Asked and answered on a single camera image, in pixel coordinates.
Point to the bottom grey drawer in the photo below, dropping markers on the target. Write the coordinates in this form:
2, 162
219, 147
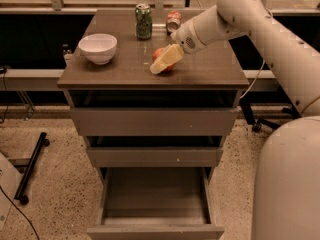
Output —
155, 204

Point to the grey drawer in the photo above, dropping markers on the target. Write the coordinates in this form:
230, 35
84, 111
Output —
153, 121
161, 151
155, 204

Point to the red and white soda can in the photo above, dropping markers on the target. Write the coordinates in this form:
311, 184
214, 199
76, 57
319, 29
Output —
173, 21

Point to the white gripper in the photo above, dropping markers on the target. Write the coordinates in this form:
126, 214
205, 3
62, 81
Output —
184, 37

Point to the black office chair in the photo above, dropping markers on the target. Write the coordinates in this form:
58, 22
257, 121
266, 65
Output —
262, 109

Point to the black wheeled stand base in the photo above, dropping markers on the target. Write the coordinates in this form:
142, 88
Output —
20, 195

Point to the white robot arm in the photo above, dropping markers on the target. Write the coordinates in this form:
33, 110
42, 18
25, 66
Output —
287, 183

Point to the small bottle behind cabinet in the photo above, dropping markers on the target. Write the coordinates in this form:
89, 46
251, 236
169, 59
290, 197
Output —
67, 53

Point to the red apple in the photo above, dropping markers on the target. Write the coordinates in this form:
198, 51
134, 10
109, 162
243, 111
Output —
159, 65

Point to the top grey drawer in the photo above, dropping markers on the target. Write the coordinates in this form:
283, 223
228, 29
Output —
153, 121

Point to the white ceramic bowl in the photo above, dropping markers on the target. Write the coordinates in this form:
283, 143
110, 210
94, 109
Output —
98, 48

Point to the grey drawer cabinet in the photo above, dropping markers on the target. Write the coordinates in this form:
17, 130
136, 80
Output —
211, 78

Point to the middle grey drawer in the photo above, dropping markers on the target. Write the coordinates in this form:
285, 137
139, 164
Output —
161, 151

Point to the green soda can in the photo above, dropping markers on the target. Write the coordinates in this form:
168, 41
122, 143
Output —
143, 21

